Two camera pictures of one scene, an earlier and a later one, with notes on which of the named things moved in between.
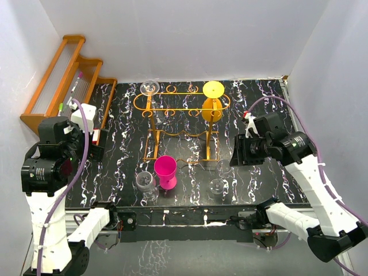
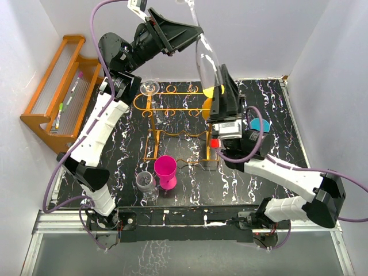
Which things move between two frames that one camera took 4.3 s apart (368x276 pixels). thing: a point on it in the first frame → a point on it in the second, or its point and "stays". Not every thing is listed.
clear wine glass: [217, 185] → [208, 66]
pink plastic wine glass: [165, 167] stays
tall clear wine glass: [150, 88] stays
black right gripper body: [251, 151] → [217, 119]
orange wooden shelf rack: [66, 77] stays
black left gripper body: [96, 150] → [147, 46]
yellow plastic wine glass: [212, 107] stays
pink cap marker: [80, 75] stays
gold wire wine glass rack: [183, 123] stays
